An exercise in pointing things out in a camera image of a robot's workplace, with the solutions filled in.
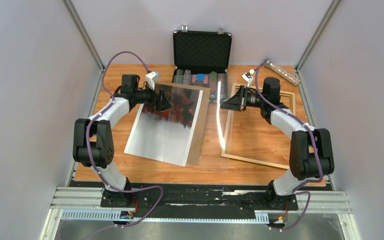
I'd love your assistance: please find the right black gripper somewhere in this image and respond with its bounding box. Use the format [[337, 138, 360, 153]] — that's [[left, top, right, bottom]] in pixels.
[[220, 85, 267, 111]]

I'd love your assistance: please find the red forest photo print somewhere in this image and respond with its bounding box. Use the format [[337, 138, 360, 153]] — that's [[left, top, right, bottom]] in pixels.
[[124, 84, 207, 167]]

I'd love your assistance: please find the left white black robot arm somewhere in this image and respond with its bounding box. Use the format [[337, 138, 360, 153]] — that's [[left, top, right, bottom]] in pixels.
[[72, 71, 173, 207]]

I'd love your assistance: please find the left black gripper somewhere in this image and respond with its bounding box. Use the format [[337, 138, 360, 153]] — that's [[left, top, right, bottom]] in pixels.
[[134, 81, 174, 113]]

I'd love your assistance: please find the silver glitter tube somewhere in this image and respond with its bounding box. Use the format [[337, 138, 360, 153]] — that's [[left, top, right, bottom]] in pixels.
[[263, 58, 301, 87]]

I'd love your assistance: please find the brown cardboard backing board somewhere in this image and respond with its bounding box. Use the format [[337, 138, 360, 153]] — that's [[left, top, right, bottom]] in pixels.
[[186, 85, 211, 165]]

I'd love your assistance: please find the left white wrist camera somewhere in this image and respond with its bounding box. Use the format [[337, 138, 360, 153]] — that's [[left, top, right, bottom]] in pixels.
[[145, 71, 161, 90]]

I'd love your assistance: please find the black poker chip case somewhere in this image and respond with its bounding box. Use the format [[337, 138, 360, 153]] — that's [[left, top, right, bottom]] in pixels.
[[172, 24, 233, 103]]

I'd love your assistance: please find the light wooden picture frame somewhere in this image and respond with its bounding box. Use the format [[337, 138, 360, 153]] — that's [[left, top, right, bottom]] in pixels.
[[220, 90, 297, 170]]

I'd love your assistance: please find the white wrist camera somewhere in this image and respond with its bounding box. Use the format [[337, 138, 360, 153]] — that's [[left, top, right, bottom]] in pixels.
[[145, 71, 161, 90], [241, 69, 255, 88]]

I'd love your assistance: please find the blue round chip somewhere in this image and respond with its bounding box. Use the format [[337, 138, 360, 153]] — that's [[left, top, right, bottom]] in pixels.
[[195, 73, 206, 82]]

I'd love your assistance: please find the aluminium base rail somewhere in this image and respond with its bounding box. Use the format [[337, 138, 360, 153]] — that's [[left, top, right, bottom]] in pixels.
[[40, 181, 361, 240]]

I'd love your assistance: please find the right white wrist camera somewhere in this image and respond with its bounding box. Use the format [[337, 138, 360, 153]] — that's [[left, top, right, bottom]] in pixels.
[[241, 69, 255, 88]]

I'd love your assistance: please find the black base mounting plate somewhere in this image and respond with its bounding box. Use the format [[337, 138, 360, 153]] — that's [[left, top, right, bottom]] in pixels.
[[69, 181, 299, 220]]

